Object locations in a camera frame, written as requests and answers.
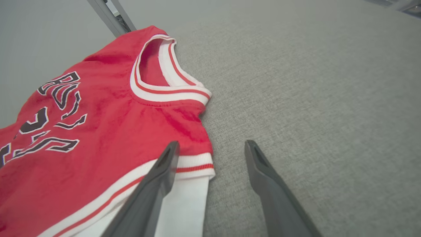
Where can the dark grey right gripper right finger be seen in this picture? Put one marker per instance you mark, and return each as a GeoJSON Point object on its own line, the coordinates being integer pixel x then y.
{"type": "Point", "coordinates": [279, 207]}

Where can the grey partition post with feet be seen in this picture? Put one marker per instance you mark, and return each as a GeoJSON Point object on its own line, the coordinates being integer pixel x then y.
{"type": "Point", "coordinates": [108, 16]}

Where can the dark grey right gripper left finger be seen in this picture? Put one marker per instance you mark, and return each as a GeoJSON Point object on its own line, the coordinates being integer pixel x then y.
{"type": "Point", "coordinates": [144, 204]}

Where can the grey metal bar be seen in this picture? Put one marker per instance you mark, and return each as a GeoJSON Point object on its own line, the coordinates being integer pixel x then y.
{"type": "Point", "coordinates": [404, 6]}

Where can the red white printed jersey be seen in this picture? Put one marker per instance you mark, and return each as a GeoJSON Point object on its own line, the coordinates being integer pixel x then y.
{"type": "Point", "coordinates": [98, 131]}

